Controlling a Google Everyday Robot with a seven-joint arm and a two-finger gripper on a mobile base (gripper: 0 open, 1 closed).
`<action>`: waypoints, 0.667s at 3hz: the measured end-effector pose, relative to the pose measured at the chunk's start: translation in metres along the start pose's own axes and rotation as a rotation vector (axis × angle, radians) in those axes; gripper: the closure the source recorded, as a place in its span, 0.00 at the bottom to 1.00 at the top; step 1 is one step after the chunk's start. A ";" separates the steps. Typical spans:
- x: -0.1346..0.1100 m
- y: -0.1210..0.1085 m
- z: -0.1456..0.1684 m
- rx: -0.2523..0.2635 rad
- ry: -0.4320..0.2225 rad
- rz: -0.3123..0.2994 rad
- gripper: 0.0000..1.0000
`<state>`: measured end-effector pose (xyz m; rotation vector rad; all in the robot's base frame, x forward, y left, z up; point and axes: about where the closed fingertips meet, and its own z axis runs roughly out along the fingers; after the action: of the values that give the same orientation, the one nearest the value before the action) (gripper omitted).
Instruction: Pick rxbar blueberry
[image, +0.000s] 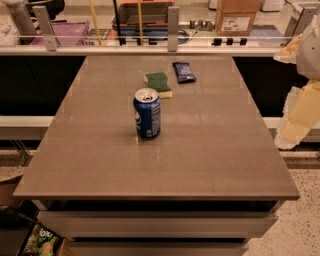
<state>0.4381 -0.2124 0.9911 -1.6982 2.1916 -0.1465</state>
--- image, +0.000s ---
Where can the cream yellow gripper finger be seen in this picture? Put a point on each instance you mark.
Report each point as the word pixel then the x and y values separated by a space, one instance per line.
pixel 301 113

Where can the dark blue RXBAR wrapper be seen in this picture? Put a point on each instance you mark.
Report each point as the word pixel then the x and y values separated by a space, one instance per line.
pixel 183 72

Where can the green and yellow sponge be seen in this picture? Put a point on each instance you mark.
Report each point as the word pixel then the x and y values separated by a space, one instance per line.
pixel 159 82

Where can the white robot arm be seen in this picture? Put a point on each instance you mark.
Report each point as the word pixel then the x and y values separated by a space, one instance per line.
pixel 304 51

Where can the cardboard box with label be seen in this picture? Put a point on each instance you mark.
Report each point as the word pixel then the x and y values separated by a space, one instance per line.
pixel 235 17

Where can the blue Pepsi soda can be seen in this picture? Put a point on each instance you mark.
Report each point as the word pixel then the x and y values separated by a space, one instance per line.
pixel 147 113

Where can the orange and grey bin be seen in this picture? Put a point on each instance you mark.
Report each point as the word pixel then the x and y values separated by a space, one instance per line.
pixel 154 13

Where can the grey drawer cabinet front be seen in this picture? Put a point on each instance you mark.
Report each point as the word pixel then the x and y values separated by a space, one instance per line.
pixel 158 233

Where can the purple plastic crate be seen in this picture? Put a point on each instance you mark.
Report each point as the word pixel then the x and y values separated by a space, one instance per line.
pixel 66 34

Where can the green snack bag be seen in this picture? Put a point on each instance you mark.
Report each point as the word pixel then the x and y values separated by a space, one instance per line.
pixel 41 242

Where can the grey metal right post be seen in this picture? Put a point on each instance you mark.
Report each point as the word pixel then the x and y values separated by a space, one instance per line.
pixel 301 16

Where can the grey metal railing post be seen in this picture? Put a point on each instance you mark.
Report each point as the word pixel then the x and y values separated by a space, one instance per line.
pixel 173 27

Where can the yellow broom handle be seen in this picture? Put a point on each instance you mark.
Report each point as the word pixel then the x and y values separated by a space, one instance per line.
pixel 93 14

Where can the grey metal left post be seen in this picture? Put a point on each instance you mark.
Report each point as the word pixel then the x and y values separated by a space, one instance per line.
pixel 46 28

